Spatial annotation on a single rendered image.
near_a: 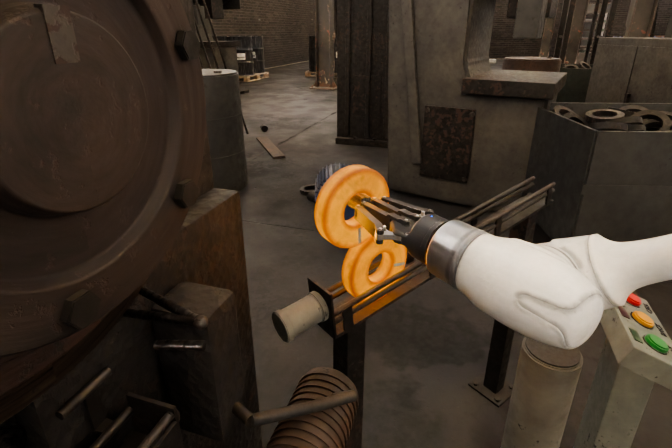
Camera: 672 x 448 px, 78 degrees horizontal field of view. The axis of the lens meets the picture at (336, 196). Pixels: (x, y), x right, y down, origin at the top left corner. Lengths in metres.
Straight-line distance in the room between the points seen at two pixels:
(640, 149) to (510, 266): 1.84
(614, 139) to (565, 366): 1.42
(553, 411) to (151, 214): 0.95
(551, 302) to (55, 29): 0.50
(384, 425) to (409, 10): 2.35
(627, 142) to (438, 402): 1.43
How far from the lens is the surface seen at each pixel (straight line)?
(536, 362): 1.03
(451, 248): 0.59
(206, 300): 0.65
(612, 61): 4.62
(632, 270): 0.67
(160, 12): 0.36
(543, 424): 1.14
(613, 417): 1.20
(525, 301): 0.54
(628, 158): 2.34
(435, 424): 1.54
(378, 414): 1.54
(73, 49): 0.29
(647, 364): 1.01
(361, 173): 0.74
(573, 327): 0.54
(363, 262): 0.82
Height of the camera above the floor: 1.16
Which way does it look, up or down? 22 degrees down
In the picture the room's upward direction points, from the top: straight up
